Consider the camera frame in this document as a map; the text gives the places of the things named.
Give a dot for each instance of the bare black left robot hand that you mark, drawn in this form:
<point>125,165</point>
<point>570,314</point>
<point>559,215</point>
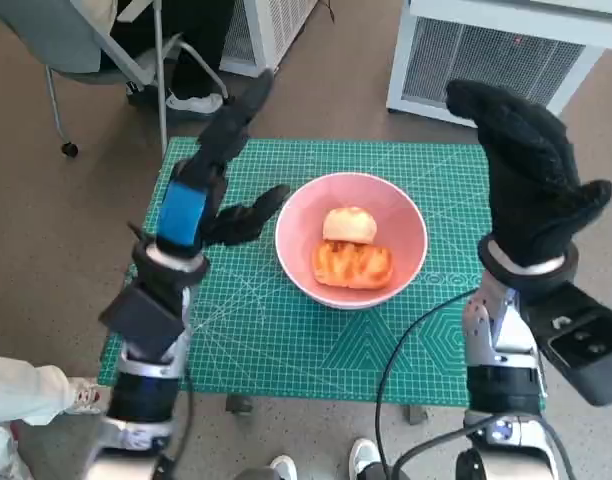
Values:
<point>181,215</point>

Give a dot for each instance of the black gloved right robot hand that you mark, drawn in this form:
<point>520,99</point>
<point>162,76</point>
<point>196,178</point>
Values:
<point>526,190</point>

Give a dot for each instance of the pink bowl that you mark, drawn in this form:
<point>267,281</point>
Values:
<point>301,270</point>

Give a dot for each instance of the round toy bread bun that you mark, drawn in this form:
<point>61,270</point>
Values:
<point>348,225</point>

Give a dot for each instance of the long braided toy bread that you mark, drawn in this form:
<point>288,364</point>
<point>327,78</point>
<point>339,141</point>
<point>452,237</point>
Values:
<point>351,267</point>

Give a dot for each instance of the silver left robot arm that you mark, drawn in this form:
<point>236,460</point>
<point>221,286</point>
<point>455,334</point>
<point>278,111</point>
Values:
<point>146,395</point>

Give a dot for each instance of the white cabinet with wide grille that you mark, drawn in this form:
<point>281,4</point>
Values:
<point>491,55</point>

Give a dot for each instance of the green cutting mat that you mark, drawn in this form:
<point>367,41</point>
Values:
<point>266,345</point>

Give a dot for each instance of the person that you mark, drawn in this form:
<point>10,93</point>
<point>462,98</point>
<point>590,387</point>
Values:
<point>201,50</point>
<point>21,390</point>

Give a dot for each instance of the white cabinet with narrow grille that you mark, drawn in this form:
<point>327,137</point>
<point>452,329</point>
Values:
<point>281,30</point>

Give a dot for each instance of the grey office chair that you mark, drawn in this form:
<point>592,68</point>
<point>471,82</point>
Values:
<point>51,45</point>

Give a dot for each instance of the white shoe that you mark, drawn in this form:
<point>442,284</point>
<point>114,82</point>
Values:
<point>284,469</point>
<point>363,455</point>

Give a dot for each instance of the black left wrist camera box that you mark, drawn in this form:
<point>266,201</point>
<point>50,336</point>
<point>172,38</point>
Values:
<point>141,320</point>

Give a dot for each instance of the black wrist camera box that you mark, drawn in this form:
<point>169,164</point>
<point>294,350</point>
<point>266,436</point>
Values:
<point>141,320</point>
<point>581,340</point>

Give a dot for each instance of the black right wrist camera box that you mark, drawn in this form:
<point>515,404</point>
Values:
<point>581,340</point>

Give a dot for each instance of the grey table bracket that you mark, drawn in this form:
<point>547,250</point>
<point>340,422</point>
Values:
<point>237,405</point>
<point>416,415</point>

